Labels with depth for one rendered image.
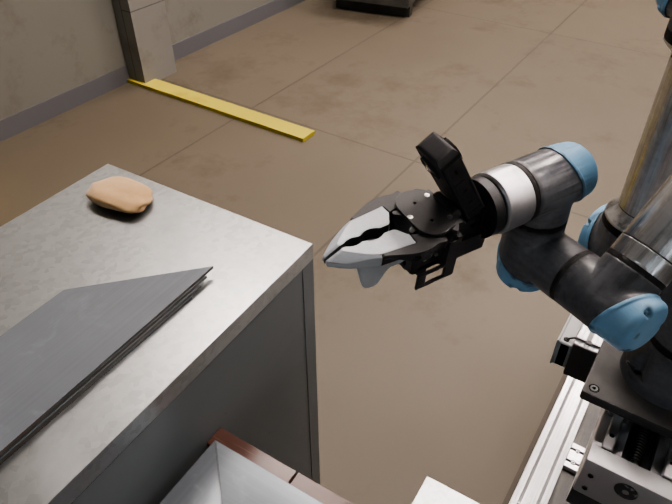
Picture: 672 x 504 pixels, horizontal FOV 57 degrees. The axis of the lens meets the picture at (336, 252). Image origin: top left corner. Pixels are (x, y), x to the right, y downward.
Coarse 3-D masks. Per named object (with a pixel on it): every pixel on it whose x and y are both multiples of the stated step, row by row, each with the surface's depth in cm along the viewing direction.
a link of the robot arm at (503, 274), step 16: (512, 240) 78; (528, 240) 76; (544, 240) 75; (560, 240) 75; (512, 256) 79; (528, 256) 77; (544, 256) 75; (560, 256) 74; (512, 272) 80; (528, 272) 77; (544, 272) 75; (528, 288) 81; (544, 288) 76
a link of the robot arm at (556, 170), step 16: (560, 144) 74; (576, 144) 74; (512, 160) 72; (528, 160) 71; (544, 160) 71; (560, 160) 71; (576, 160) 72; (592, 160) 73; (528, 176) 69; (544, 176) 70; (560, 176) 70; (576, 176) 71; (592, 176) 73; (544, 192) 70; (560, 192) 71; (576, 192) 72; (544, 208) 71; (560, 208) 73; (528, 224) 75; (544, 224) 74; (560, 224) 75
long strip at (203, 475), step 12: (204, 456) 109; (216, 456) 109; (192, 468) 108; (204, 468) 108; (216, 468) 108; (180, 480) 106; (192, 480) 106; (204, 480) 106; (216, 480) 106; (180, 492) 104; (192, 492) 104; (204, 492) 104; (216, 492) 104
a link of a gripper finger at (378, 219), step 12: (360, 216) 64; (372, 216) 64; (384, 216) 65; (348, 228) 63; (360, 228) 63; (372, 228) 63; (384, 228) 64; (336, 240) 62; (348, 240) 62; (360, 240) 63
